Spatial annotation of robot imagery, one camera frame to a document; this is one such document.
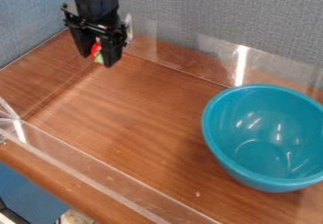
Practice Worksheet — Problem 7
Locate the blue plastic bowl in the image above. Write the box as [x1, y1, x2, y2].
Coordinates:
[200, 84, 323, 193]

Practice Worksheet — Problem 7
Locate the clear acrylic barrier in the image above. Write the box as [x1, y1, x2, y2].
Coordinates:
[126, 14, 323, 103]
[0, 96, 218, 224]

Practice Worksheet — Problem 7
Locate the clear acrylic back barrier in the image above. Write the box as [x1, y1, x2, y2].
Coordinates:
[126, 14, 323, 103]

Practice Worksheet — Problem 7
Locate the clear acrylic front barrier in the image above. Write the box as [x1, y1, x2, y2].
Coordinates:
[0, 96, 218, 224]

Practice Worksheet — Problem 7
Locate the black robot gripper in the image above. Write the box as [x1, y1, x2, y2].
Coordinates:
[61, 0, 126, 67]

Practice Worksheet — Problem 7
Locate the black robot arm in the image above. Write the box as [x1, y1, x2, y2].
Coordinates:
[60, 0, 132, 67]

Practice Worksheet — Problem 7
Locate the clear acrylic corner bracket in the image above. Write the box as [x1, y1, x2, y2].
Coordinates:
[124, 13, 133, 44]

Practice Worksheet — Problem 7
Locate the red toy strawberry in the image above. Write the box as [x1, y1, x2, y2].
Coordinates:
[90, 43, 104, 63]

